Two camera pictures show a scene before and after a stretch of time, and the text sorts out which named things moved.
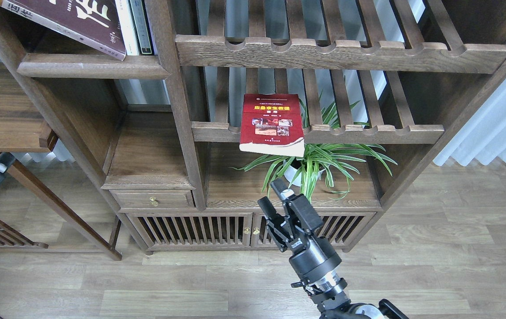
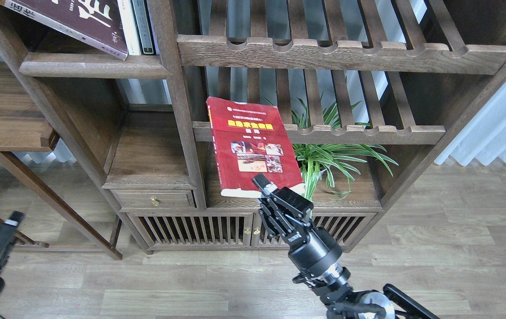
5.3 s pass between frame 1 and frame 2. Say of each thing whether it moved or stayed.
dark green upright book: stayed
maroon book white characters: stayed
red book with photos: moved
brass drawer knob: stayed
